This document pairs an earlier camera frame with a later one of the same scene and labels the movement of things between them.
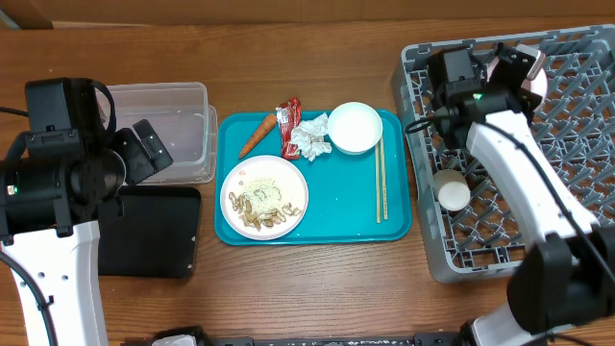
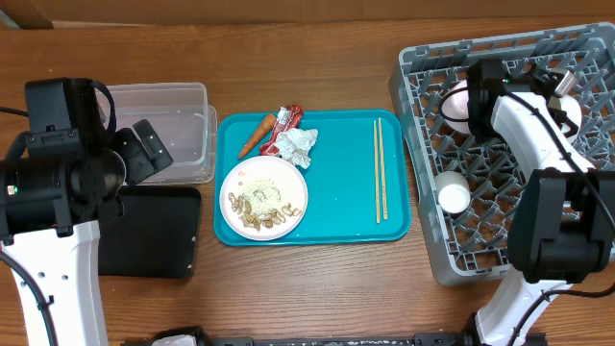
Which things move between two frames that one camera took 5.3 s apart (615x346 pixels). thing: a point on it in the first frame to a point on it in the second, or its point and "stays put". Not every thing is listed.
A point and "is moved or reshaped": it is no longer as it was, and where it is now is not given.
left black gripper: x=141 y=162 stays put
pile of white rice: x=263 y=194 stays put
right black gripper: x=528 y=99 to x=558 y=114
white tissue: x=310 y=136 to x=294 y=144
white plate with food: x=264 y=199 stays put
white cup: x=452 y=188 stays put
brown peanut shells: x=258 y=220 stays put
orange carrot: x=260 y=133 stays put
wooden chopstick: x=382 y=179 stays put
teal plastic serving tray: x=342 y=187 stays put
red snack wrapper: x=289 y=112 is moved or reshaped
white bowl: x=355 y=128 to x=572 y=109
